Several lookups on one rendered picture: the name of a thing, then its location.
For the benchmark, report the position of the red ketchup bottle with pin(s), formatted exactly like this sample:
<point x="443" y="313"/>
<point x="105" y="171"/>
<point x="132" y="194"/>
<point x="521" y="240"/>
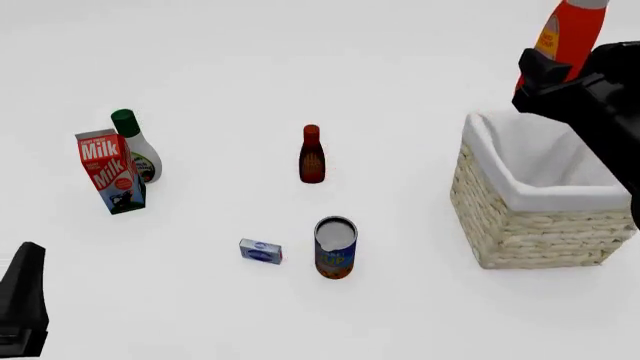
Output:
<point x="575" y="33"/>

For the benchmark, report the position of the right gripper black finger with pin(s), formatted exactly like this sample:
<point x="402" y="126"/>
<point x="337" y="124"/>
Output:
<point x="617" y="56"/>
<point x="542" y="71"/>

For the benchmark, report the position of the dark brown sauce bottle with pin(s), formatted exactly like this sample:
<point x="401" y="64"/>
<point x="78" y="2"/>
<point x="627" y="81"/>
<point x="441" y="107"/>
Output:
<point x="312" y="157"/>

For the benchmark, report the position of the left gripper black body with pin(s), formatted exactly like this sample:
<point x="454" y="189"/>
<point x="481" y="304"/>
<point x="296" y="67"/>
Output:
<point x="20" y="343"/>

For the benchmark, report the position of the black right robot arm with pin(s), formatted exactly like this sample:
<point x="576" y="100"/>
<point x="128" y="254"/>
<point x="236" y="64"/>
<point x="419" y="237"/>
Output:
<point x="622" y="157"/>

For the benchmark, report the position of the red milk carton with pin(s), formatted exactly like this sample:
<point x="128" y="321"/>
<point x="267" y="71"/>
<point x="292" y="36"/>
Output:
<point x="111" y="171"/>

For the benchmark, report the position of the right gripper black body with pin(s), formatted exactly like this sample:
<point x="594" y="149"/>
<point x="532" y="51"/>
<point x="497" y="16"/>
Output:
<point x="555" y="99"/>

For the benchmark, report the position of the wicker basket with white liner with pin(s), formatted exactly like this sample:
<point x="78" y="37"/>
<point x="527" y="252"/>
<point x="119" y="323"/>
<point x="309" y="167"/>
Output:
<point x="535" y="210"/>

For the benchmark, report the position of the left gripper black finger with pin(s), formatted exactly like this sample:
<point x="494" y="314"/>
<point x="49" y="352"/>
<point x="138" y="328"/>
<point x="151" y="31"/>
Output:
<point x="22" y="288"/>

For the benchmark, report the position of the blue soup can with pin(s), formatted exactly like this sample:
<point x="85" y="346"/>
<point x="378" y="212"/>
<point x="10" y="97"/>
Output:
<point x="336" y="251"/>

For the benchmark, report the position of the white bottle with green cap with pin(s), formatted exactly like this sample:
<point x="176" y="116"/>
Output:
<point x="142" y="150"/>

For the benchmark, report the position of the small blue printed box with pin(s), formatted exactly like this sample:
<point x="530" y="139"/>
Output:
<point x="260" y="251"/>

